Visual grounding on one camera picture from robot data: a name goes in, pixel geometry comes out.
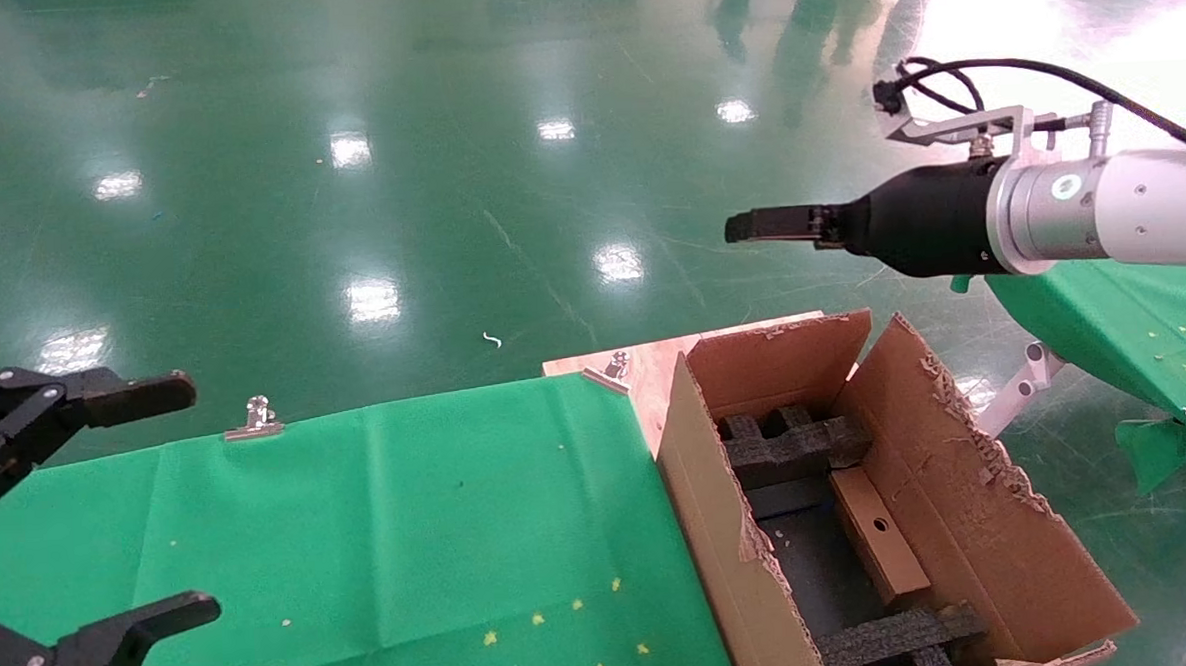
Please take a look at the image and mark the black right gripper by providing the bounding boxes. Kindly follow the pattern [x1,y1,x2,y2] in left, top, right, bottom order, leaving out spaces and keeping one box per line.
[723,158,1012,288]

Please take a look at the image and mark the small brown cardboard box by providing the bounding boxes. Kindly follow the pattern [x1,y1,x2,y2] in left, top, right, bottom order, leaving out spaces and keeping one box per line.
[827,462,934,609]

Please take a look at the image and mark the large open cardboard carton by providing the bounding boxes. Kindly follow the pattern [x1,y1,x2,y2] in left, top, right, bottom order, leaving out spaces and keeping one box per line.
[649,297,1141,666]

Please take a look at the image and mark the large green tablecloth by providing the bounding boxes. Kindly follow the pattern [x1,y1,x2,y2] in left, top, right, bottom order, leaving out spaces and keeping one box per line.
[0,367,739,666]

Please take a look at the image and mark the white table leg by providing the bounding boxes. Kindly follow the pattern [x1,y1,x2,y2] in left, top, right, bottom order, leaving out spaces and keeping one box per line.
[974,340,1071,439]

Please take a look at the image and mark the green tablecloth with clips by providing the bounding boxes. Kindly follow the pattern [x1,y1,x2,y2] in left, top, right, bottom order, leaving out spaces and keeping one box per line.
[948,252,1186,505]

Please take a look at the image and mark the silver camera mount bracket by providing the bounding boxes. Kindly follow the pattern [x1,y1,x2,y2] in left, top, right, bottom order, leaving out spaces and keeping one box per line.
[974,100,1117,165]

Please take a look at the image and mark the black camera cable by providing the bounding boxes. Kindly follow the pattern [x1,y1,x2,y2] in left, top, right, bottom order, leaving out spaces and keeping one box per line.
[871,45,1186,176]

